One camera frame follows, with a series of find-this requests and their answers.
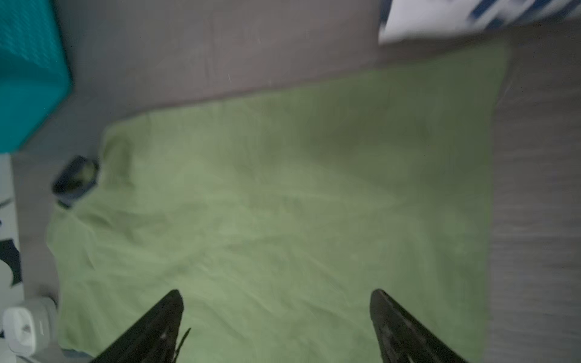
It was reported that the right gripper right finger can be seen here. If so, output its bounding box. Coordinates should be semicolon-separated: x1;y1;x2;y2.
369;289;466;363

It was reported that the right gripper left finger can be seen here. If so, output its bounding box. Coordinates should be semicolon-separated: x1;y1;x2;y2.
92;290;184;363

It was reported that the green tank top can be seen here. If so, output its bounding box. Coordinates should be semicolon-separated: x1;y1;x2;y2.
47;41;511;362

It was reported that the teal plastic basket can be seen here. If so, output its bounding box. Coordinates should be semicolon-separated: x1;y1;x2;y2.
1;1;71;154

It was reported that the white tank top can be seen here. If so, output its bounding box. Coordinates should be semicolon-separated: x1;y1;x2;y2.
378;0;580;45

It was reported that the small white square clock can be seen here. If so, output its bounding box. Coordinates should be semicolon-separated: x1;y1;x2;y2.
2;296;57;357

